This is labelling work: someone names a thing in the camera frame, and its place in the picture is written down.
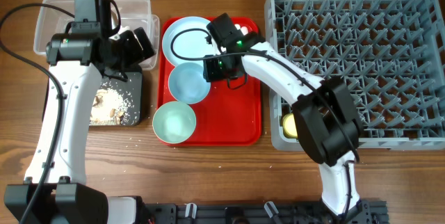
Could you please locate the grey dishwasher rack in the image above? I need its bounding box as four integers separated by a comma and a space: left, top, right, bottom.
264, 0, 444, 150

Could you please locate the yellow plastic cup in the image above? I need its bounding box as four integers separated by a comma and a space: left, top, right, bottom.
282, 113, 298, 138

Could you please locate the white plastic fork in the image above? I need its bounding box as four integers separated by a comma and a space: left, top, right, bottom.
241, 26, 249, 35

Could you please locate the black waste tray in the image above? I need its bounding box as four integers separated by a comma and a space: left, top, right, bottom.
42, 63, 144, 128

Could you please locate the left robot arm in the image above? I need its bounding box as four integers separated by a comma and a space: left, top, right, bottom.
4, 0, 155, 223

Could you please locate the mint green bowl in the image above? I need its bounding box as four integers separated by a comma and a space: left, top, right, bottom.
152, 101, 197, 144

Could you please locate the food scraps pile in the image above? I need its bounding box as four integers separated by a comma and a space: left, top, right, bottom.
90, 80, 134, 126

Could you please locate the light blue plate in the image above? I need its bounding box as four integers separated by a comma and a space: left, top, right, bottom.
162, 16, 220, 67

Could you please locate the red serving tray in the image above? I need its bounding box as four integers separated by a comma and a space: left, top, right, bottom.
156, 16, 262, 147

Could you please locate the clear plastic waste bin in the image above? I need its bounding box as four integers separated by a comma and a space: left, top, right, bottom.
33, 0, 160, 70

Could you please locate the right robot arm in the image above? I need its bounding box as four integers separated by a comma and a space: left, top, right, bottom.
204, 13, 363, 222

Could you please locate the light blue bowl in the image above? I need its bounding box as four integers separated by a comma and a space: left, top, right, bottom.
168, 62, 211, 104

